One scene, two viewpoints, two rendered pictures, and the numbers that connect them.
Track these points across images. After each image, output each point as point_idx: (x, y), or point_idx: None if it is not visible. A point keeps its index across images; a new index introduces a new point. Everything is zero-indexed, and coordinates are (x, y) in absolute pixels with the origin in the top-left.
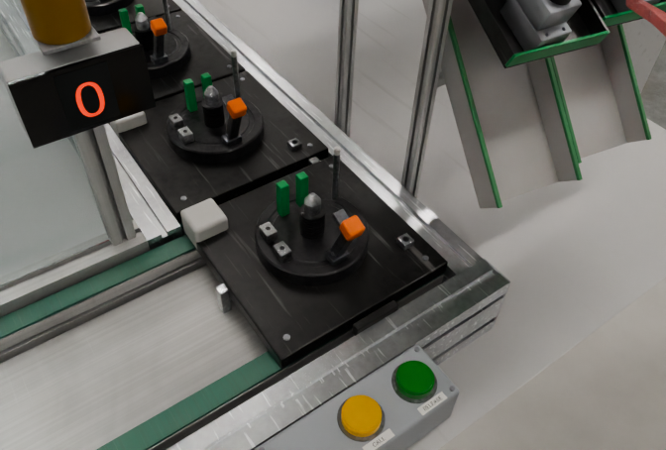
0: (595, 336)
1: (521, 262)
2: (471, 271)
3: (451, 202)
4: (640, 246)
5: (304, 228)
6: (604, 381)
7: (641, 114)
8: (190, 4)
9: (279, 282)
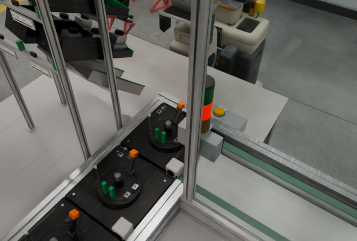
0: (154, 87)
1: (132, 104)
2: (160, 99)
3: (108, 125)
4: None
5: (172, 130)
6: (168, 85)
7: None
8: None
9: None
